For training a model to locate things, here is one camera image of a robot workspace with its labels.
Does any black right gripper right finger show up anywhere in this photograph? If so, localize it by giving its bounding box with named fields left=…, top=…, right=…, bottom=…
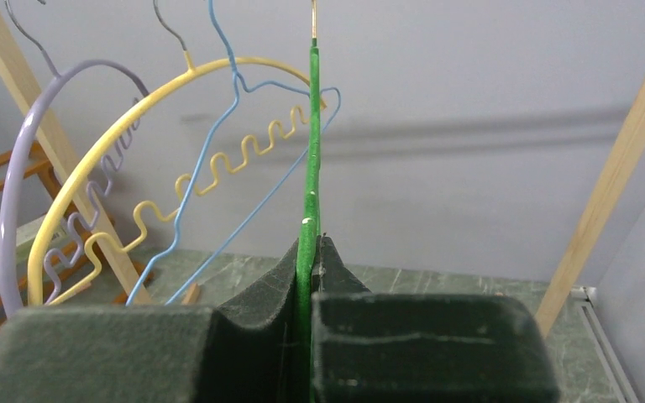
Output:
left=311, top=236, right=559, bottom=402

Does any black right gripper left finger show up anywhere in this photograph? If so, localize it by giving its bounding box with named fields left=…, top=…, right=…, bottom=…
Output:
left=0, top=247, right=297, bottom=402

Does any green hanger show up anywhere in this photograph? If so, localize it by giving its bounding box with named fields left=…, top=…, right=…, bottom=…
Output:
left=293, top=0, right=322, bottom=402

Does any lilac plastic hanger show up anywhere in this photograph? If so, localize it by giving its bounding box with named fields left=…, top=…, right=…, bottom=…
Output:
left=0, top=1, right=149, bottom=317

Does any blue wire hanger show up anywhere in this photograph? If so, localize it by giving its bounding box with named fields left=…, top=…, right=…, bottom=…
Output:
left=123, top=2, right=342, bottom=306

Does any wooden clothes rack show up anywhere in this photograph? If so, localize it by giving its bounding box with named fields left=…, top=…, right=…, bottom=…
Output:
left=0, top=0, right=645, bottom=339

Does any white red box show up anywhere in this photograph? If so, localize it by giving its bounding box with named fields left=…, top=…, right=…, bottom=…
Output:
left=15, top=216, right=69, bottom=264

